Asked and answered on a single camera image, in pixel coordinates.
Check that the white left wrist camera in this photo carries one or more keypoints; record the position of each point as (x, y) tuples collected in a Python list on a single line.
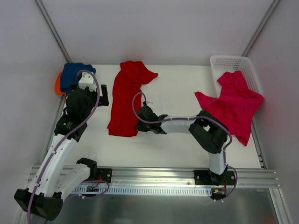
[(87, 81)]

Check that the red t shirt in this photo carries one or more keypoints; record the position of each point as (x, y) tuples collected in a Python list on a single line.
[(127, 83)]

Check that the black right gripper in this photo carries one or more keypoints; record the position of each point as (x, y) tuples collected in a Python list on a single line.
[(142, 126)]

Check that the left aluminium corner post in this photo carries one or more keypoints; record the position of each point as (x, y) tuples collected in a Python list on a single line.
[(45, 15)]

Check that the pink t shirt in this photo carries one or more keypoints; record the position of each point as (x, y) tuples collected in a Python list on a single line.
[(236, 105)]

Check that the white perforated plastic basket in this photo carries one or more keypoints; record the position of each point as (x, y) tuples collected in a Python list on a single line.
[(222, 64)]

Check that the blue t shirt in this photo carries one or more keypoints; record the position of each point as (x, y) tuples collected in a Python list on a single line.
[(69, 74)]

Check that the white slotted cable duct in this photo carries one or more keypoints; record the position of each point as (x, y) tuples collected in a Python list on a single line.
[(142, 190)]

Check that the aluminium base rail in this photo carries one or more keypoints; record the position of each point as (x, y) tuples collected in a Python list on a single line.
[(184, 177)]

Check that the right aluminium corner post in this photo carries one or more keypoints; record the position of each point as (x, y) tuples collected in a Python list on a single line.
[(262, 25)]

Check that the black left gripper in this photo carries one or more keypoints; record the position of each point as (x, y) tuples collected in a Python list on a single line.
[(103, 95)]

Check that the orange t shirt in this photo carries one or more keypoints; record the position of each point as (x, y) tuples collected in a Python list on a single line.
[(57, 85)]

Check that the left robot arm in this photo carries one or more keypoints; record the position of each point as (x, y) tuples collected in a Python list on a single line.
[(45, 195)]

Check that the aluminium corner post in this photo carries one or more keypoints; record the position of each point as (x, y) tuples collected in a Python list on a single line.
[(45, 15), (262, 25)]

